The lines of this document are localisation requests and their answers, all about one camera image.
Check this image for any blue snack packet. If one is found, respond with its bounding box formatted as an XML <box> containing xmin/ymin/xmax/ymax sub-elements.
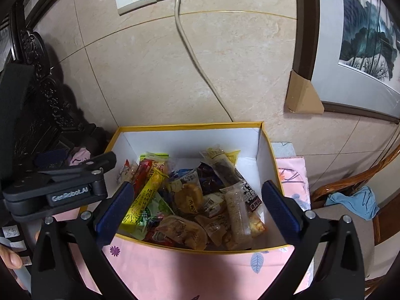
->
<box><xmin>197</xmin><ymin>162</ymin><xmax>227</xmax><ymax>196</ymax></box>

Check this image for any blue cloth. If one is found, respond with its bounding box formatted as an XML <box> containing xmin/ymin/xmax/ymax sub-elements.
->
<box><xmin>325</xmin><ymin>186</ymin><xmax>381</xmax><ymax>221</ymax></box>

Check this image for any yellow small bread packet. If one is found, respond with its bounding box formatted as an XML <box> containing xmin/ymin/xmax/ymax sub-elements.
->
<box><xmin>173</xmin><ymin>183</ymin><xmax>205</xmax><ymax>217</ymax></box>

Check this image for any pink floral tablecloth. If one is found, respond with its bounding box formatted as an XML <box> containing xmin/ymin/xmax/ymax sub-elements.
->
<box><xmin>51</xmin><ymin>142</ymin><xmax>313</xmax><ymax>300</ymax></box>

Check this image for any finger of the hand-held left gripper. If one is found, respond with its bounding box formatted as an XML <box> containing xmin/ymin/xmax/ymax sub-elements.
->
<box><xmin>34</xmin><ymin>151</ymin><xmax>117</xmax><ymax>182</ymax></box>
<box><xmin>34</xmin><ymin>149</ymin><xmax>71</xmax><ymax>168</ymax></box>

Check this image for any large framed ink painting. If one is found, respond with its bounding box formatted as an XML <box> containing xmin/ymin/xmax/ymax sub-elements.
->
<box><xmin>292</xmin><ymin>0</ymin><xmax>400</xmax><ymax>124</ymax></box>

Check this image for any cardboard corner protector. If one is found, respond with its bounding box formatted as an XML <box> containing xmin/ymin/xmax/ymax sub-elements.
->
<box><xmin>284</xmin><ymin>70</ymin><xmax>325</xmax><ymax>114</ymax></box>

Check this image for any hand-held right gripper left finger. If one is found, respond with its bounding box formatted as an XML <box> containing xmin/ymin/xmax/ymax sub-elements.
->
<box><xmin>31</xmin><ymin>181</ymin><xmax>136</xmax><ymax>300</ymax></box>

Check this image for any white rice bar packet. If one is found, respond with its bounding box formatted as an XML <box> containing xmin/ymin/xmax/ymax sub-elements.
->
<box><xmin>223</xmin><ymin>184</ymin><xmax>253</xmax><ymax>248</ymax></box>

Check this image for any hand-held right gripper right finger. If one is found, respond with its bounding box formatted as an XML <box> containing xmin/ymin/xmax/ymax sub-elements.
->
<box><xmin>262</xmin><ymin>180</ymin><xmax>366</xmax><ymax>300</ymax></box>

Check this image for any clear square cracker packet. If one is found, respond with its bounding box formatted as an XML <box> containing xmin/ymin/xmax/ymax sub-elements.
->
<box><xmin>156</xmin><ymin>215</ymin><xmax>209</xmax><ymax>251</ymax></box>

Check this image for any dark carved wooden furniture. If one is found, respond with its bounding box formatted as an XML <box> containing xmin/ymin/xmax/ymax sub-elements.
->
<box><xmin>0</xmin><ymin>0</ymin><xmax>111</xmax><ymax>191</ymax></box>

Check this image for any yellow cardboard box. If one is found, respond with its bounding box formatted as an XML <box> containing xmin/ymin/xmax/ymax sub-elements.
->
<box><xmin>103</xmin><ymin>121</ymin><xmax>297</xmax><ymax>254</ymax></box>

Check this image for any yellow-green snack packet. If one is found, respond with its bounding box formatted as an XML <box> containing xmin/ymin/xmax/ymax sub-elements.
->
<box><xmin>139</xmin><ymin>152</ymin><xmax>170</xmax><ymax>163</ymax></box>

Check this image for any person's left hand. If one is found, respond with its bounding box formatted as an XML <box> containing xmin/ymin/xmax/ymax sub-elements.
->
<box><xmin>0</xmin><ymin>245</ymin><xmax>23</xmax><ymax>271</ymax></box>

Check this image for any green bean snack packet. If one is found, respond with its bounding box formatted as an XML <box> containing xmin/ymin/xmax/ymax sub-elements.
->
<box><xmin>136</xmin><ymin>194</ymin><xmax>174</xmax><ymax>241</ymax></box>

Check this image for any clear chip packet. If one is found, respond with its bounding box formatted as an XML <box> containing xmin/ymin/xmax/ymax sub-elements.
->
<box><xmin>116</xmin><ymin>159</ymin><xmax>139</xmax><ymax>185</ymax></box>

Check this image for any red snack packet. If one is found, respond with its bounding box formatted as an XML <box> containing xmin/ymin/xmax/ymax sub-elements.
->
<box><xmin>134</xmin><ymin>159</ymin><xmax>155</xmax><ymax>196</ymax></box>

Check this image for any wooden armchair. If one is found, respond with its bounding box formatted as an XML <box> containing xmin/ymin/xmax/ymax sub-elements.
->
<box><xmin>309</xmin><ymin>144</ymin><xmax>400</xmax><ymax>298</ymax></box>

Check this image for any clear round cracker packet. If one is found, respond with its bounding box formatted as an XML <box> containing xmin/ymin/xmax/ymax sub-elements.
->
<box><xmin>248</xmin><ymin>211</ymin><xmax>267</xmax><ymax>238</ymax></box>

